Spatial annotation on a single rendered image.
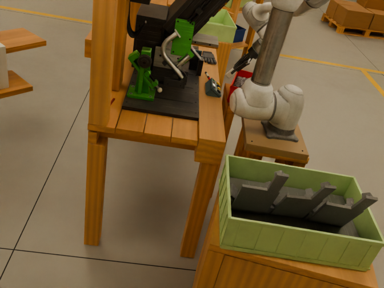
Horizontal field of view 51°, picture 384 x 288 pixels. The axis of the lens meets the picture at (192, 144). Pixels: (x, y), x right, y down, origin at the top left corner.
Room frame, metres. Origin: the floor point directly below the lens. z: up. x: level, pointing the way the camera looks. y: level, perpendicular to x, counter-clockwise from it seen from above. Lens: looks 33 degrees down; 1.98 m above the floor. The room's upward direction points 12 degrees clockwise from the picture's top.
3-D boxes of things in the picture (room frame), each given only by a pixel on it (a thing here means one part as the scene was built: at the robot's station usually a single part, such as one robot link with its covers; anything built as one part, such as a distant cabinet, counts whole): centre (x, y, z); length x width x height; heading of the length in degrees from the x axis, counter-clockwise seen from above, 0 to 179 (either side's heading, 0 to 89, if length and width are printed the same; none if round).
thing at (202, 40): (2.51, 0.17, 1.11); 0.39 x 0.16 x 0.03; 96
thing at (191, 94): (2.42, 0.26, 0.89); 1.10 x 0.42 x 0.02; 6
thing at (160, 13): (2.52, 0.41, 1.07); 0.30 x 0.18 x 0.34; 6
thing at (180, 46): (2.36, 0.19, 1.17); 0.13 x 0.12 x 0.20; 6
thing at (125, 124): (2.42, 0.26, 0.44); 1.49 x 0.70 x 0.88; 6
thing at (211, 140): (2.45, -0.02, 0.82); 1.50 x 0.14 x 0.15; 6
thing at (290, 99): (1.96, -0.45, 1.05); 0.18 x 0.16 x 0.22; 105
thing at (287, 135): (1.98, -0.46, 0.91); 0.22 x 0.18 x 0.06; 10
